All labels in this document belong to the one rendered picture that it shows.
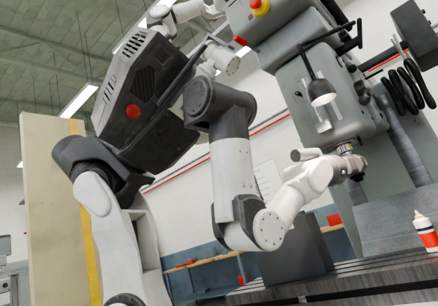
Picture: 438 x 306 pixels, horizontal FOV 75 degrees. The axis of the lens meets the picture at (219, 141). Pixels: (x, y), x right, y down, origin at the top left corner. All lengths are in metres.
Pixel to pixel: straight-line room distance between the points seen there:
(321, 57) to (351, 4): 5.07
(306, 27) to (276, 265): 0.78
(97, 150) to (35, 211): 1.29
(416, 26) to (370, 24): 4.53
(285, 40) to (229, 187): 0.60
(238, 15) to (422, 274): 0.89
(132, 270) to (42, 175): 1.49
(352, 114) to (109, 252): 0.76
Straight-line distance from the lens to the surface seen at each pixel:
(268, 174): 5.94
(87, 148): 0.89
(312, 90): 0.81
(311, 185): 0.71
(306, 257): 1.02
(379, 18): 5.79
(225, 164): 0.58
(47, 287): 2.07
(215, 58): 0.85
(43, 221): 2.11
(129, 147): 0.75
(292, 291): 1.01
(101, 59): 8.08
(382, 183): 1.35
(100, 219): 0.82
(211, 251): 6.61
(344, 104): 0.93
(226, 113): 0.61
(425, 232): 0.98
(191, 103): 0.61
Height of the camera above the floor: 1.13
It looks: 19 degrees up
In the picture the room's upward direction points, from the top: 17 degrees counter-clockwise
